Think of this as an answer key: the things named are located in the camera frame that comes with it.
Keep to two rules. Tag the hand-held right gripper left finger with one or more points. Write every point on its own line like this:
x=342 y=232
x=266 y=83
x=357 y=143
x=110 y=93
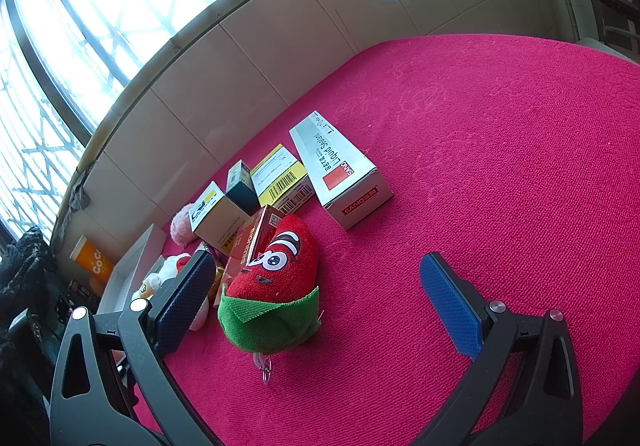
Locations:
x=185 y=298

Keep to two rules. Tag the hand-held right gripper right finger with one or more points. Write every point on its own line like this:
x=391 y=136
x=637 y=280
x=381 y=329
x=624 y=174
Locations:
x=450 y=306

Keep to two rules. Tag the white cardboard box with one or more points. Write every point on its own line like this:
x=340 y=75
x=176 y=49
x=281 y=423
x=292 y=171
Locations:
x=135 y=256

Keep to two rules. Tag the blue and white medicine box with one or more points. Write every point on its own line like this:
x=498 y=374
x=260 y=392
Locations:
x=220 y=221

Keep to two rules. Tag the red strawberry plush toy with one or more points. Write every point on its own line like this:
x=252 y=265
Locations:
x=290 y=266

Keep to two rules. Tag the yellow and white medicine box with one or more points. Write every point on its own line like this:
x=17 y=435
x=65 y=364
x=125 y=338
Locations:
x=280 y=176

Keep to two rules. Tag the long white box red label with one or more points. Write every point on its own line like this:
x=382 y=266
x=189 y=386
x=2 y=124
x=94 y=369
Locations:
x=330 y=161

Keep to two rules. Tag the white plush toy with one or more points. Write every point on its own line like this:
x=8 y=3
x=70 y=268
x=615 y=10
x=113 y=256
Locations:
x=170 y=266

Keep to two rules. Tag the pink plush toy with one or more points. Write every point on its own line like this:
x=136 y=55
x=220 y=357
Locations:
x=181 y=226

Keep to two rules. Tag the red cardboard box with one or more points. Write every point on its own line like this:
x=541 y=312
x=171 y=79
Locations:
x=250 y=238

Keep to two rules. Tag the orange paper cup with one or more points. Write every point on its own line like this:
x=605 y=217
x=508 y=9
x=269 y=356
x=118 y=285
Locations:
x=90 y=258

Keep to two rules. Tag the small teal medicine box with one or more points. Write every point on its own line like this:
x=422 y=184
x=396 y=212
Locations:
x=242 y=193

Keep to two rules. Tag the pink table cloth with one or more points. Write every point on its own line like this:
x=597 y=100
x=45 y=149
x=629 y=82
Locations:
x=475 y=151

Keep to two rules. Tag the dark cloth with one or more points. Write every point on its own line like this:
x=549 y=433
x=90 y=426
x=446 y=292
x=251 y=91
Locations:
x=25 y=266

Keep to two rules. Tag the barred window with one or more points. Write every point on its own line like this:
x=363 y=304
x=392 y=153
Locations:
x=100 y=1

